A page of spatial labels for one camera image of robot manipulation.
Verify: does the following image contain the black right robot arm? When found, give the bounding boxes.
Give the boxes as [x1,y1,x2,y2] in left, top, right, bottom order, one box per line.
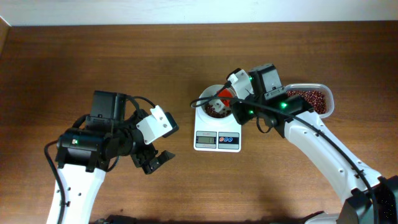
[226,64,397,223]

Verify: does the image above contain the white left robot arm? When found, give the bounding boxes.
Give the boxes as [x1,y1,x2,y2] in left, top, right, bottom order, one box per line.
[44,90,179,223]

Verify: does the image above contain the red beans in bowl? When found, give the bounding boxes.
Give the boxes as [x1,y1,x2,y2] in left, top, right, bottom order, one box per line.
[205,104,231,118]

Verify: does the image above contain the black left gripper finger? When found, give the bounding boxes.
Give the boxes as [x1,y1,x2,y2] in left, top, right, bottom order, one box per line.
[142,157,160,174]
[152,151,175,170]

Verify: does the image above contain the white digital kitchen scale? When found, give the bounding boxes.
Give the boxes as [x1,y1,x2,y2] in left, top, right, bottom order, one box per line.
[193,109,242,152]

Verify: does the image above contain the white bowl on scale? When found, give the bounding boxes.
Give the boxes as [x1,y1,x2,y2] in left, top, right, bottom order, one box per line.
[196,85,237,126]

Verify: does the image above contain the clear plastic bean container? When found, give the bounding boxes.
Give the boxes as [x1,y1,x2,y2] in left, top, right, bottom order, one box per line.
[285,83,335,119]

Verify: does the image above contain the black right camera cable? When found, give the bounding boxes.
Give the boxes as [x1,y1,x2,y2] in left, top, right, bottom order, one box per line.
[190,80,379,224]

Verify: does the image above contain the red measuring scoop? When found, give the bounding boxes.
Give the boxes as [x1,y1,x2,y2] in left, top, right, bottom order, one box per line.
[217,88,233,107]

